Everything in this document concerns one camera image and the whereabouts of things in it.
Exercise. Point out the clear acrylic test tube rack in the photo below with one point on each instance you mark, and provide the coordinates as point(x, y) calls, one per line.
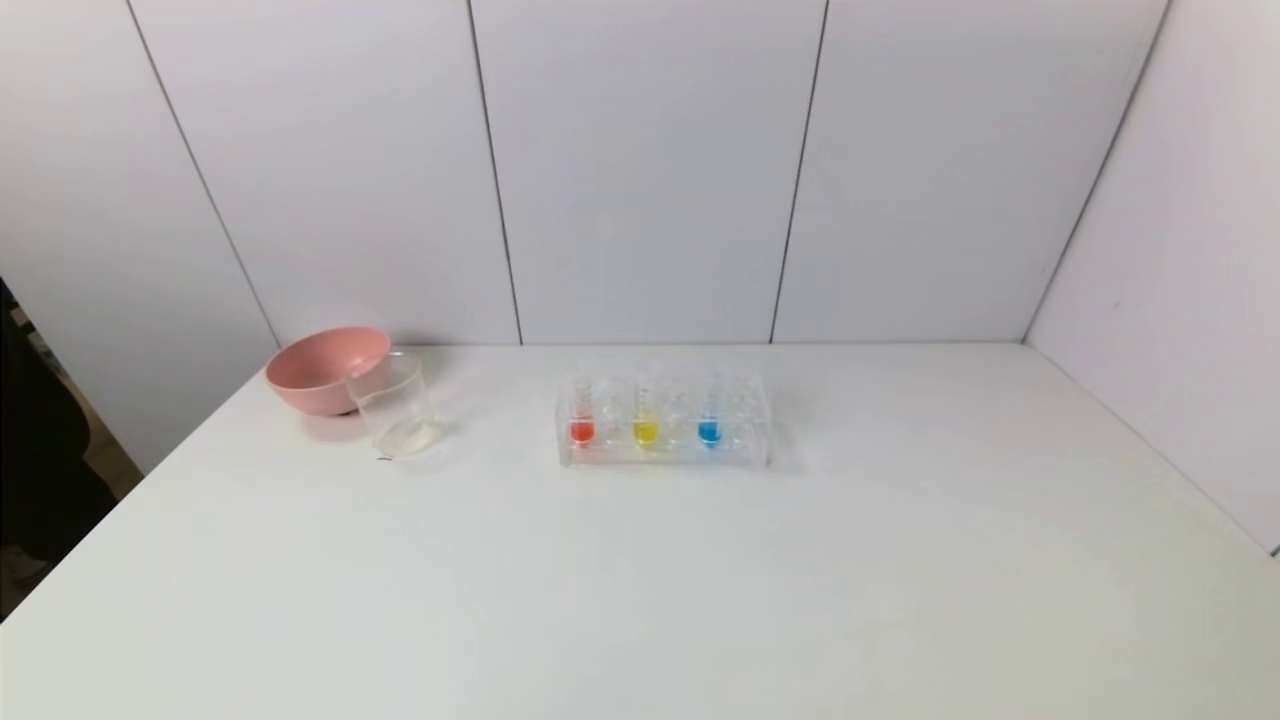
point(745, 420)

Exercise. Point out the test tube with blue pigment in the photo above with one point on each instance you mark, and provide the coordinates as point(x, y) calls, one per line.
point(709, 431)

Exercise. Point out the test tube with yellow pigment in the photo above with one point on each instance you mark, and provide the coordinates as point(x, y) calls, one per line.
point(646, 431)

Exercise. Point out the pink plastic bowl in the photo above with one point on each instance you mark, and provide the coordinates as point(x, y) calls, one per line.
point(315, 375)

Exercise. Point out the test tube with red pigment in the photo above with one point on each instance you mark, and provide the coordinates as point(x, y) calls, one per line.
point(581, 430)

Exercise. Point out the clear glass beaker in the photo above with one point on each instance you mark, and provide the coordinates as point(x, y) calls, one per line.
point(395, 415)

